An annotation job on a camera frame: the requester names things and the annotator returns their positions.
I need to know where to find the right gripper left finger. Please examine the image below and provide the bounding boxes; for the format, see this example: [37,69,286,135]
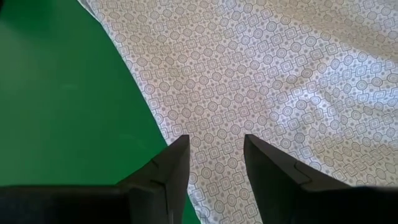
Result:
[116,134,191,224]

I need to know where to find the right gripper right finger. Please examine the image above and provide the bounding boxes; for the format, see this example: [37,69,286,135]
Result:
[244,134,352,224]

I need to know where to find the white patterned shirt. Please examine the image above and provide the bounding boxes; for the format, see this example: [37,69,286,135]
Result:
[77,0,398,224]

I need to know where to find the green table mat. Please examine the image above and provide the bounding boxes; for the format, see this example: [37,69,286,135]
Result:
[0,0,203,224]

